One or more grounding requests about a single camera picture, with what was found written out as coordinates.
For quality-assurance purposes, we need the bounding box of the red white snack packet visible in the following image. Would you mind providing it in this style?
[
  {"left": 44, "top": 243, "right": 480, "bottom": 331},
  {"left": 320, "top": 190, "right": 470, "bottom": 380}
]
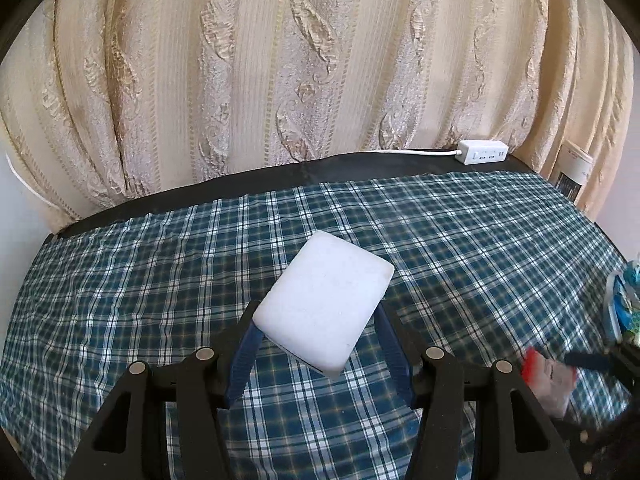
[{"left": 522, "top": 349, "right": 577, "bottom": 419}]

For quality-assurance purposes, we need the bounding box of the blue plaid bed cloth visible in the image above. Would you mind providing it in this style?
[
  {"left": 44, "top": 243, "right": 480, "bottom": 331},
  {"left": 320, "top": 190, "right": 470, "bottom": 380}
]
[{"left": 1, "top": 171, "right": 626, "bottom": 479}]

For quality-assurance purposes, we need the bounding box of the white air purifier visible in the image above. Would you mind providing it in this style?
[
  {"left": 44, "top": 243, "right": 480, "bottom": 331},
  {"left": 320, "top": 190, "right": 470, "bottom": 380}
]
[{"left": 549, "top": 141, "right": 593, "bottom": 203}]

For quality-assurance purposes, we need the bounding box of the black mattress edge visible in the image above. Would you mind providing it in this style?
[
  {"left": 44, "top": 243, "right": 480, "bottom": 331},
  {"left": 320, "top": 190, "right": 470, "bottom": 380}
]
[{"left": 48, "top": 152, "right": 532, "bottom": 240}]

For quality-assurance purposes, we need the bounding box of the white power strip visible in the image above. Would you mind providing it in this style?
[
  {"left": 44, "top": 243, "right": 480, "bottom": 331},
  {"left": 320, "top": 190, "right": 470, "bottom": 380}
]
[{"left": 454, "top": 140, "right": 509, "bottom": 166}]

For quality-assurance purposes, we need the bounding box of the beige patterned curtain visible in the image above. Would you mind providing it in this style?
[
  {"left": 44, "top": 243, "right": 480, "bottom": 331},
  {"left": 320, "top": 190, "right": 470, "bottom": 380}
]
[{"left": 1, "top": 0, "right": 634, "bottom": 230}]

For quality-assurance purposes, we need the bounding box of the white power strip cable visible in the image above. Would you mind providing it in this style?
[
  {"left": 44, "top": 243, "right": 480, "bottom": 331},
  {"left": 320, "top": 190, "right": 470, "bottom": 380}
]
[{"left": 364, "top": 147, "right": 463, "bottom": 156}]

